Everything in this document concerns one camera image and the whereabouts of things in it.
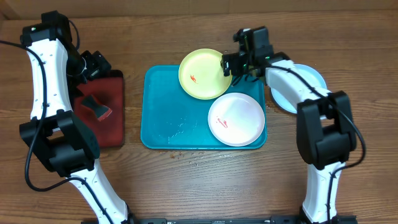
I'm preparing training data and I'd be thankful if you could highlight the black and pink sponge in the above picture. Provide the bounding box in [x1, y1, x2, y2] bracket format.
[81, 95, 113, 121]

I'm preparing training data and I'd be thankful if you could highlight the yellow-green plate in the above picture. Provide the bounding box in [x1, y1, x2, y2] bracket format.
[178, 49, 232, 100]

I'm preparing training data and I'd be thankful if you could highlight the light blue plate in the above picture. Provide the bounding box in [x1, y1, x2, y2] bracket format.
[271, 64, 327, 114]

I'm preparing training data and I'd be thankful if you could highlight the white pink plate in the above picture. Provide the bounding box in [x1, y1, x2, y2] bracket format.
[208, 93, 266, 147]

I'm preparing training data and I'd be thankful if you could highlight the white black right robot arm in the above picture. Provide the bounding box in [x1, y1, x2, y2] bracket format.
[220, 26, 360, 223]

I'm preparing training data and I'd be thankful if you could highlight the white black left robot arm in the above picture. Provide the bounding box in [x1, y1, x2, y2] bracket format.
[19, 11, 132, 223]

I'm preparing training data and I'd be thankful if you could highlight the dark red-lined small tray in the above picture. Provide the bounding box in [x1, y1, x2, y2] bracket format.
[73, 70, 124, 148]

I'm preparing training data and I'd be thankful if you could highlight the teal plastic tray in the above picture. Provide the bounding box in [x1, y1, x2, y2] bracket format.
[141, 65, 267, 151]

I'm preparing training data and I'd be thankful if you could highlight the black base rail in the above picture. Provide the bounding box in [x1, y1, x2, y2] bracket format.
[81, 214, 358, 224]

